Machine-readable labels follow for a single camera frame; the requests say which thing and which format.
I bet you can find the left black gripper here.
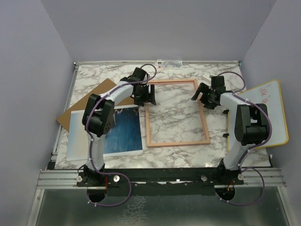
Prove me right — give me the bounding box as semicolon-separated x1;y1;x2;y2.
134;84;155;106

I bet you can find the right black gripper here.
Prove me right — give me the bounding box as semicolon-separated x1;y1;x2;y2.
192;82;216;110

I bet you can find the pink picture frame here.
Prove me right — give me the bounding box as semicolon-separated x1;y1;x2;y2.
143;79;210;148

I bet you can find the blue landscape photo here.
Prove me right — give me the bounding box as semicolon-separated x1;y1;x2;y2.
66;105;143;162

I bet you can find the brown cardboard backing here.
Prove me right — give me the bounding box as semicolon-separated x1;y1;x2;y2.
55;78;135;132

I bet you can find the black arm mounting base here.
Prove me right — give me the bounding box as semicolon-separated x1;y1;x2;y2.
77;166;244;196

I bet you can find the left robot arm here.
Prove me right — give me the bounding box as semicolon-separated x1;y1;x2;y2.
79;64;156;186

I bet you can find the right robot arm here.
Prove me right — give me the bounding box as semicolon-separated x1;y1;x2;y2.
191;75;272;184

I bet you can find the white marker eraser piece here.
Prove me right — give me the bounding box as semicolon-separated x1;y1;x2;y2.
202;73;212;83

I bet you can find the small label card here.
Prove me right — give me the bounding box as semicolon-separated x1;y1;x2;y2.
156;60;183;69

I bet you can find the yellow rimmed whiteboard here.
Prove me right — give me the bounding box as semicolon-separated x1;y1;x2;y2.
221;80;289;150

